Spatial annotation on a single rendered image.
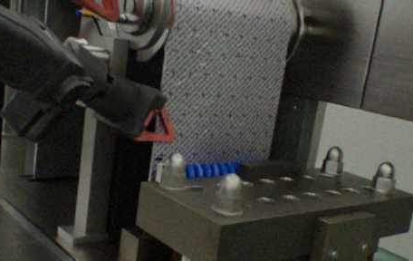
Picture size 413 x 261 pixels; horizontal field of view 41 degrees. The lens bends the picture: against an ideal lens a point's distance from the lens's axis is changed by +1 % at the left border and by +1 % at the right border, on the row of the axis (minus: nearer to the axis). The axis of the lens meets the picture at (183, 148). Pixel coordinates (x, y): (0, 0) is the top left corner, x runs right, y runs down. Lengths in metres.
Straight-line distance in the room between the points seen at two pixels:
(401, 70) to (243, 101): 0.24
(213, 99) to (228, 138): 0.07
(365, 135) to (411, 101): 2.85
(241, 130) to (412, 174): 2.75
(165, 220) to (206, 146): 0.18
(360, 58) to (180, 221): 0.43
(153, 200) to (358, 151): 3.11
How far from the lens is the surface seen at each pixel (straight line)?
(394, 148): 3.62
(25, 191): 1.07
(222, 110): 0.83
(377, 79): 0.91
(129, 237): 0.80
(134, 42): 0.80
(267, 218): 0.66
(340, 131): 3.83
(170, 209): 0.68
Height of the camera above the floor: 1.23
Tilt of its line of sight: 12 degrees down
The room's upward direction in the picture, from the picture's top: 8 degrees clockwise
